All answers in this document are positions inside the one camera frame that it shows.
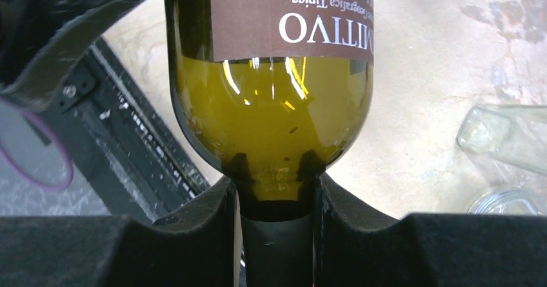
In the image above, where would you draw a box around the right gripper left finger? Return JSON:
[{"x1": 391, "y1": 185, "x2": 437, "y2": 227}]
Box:
[{"x1": 1, "y1": 179, "x2": 237, "y2": 286}]

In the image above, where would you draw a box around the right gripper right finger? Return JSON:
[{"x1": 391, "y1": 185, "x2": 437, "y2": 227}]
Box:
[{"x1": 315, "y1": 175, "x2": 546, "y2": 286}]

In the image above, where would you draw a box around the dark bottle brown label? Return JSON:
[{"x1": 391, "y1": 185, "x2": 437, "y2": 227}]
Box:
[{"x1": 164, "y1": 0, "x2": 373, "y2": 286}]

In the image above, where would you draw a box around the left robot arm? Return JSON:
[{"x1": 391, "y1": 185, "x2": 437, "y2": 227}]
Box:
[{"x1": 1, "y1": 0, "x2": 145, "y2": 111}]

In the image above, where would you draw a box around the clear bottle far right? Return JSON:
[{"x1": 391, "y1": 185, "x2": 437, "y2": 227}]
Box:
[{"x1": 466, "y1": 188, "x2": 546, "y2": 216}]

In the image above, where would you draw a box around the clear bottle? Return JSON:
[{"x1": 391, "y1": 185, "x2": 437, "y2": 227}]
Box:
[
  {"x1": 456, "y1": 104, "x2": 546, "y2": 175},
  {"x1": 466, "y1": 188, "x2": 546, "y2": 216}
]

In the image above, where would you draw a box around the clear bottle right front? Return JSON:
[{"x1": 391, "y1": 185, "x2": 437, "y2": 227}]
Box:
[{"x1": 456, "y1": 104, "x2": 546, "y2": 175}]

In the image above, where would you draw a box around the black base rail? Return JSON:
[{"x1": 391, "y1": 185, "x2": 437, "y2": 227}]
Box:
[{"x1": 41, "y1": 39, "x2": 209, "y2": 224}]

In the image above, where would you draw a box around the purple cable loop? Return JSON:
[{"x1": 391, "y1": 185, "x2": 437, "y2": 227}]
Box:
[{"x1": 0, "y1": 99, "x2": 75, "y2": 193}]

